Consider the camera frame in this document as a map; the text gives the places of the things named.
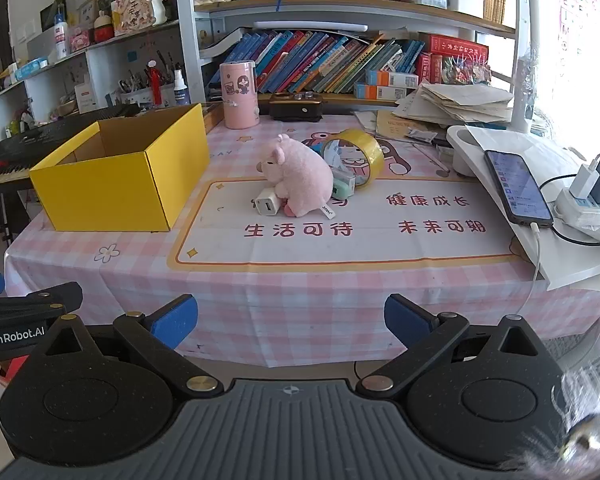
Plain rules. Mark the row of colourful leaning books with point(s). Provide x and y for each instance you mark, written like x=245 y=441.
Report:
x=320 y=60

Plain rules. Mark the yellow workbook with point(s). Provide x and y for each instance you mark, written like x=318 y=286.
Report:
x=392 y=127

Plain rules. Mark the white bottle with blue cap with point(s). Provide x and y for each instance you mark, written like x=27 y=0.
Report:
x=61 y=35

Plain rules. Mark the white plugged charger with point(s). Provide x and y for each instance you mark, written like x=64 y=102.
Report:
x=582 y=182

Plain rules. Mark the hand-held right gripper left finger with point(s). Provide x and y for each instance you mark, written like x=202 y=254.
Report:
x=175 y=321

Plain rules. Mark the yellow tape roll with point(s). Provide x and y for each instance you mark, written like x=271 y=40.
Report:
x=375 y=152

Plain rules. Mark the pink cartoon canister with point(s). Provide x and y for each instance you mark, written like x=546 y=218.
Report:
x=240 y=95

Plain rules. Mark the yellow cardboard box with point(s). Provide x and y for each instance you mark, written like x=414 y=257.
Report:
x=105 y=195

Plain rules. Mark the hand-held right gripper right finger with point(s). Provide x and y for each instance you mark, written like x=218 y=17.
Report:
x=406 y=320

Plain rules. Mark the pink plush pig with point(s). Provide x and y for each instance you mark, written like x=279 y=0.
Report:
x=300 y=170

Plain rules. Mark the orange and blue small box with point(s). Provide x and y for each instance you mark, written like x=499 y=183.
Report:
x=385 y=92
x=392 y=78

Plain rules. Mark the black electronic keyboard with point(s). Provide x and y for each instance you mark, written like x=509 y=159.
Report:
x=30 y=145

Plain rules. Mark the white box with red label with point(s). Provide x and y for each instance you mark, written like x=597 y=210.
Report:
x=86 y=99

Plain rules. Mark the colourful printed packet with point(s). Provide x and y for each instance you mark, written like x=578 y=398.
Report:
x=467 y=71

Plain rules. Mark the black smartphone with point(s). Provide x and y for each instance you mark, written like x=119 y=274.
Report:
x=517 y=185

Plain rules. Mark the pink small box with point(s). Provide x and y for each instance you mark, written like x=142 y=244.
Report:
x=81 y=40

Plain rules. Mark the thick red book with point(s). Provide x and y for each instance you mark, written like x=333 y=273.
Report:
x=455 y=45

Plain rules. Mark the white charger cube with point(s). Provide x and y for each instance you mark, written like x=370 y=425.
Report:
x=267 y=205

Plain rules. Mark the wall poster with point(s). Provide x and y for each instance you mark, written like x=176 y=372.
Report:
x=580 y=25

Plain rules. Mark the small white spray bottle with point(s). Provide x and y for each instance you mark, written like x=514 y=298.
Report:
x=180 y=91

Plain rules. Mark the white side shelf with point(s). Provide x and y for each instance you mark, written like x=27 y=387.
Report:
x=105 y=60

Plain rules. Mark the white desk bookshelf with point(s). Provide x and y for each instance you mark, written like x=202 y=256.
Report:
x=330 y=7

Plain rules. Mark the red and white pot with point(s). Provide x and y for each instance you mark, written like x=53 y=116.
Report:
x=103 y=30

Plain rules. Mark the stack of loose papers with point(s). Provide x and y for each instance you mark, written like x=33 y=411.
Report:
x=460 y=102

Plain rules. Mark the white flat board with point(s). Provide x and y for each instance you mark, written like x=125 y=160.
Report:
x=570 y=260

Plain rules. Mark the mint correction tape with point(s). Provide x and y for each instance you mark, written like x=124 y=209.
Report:
x=345 y=187

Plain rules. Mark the dark brown desk box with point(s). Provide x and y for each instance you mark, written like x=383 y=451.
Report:
x=295 y=107

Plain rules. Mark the light blue tissue box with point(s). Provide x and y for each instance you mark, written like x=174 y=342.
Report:
x=31 y=69

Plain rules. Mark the black picture frame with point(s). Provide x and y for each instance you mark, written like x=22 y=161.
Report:
x=52 y=10

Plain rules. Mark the white desk lamp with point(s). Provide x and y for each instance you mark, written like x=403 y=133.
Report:
x=462 y=147

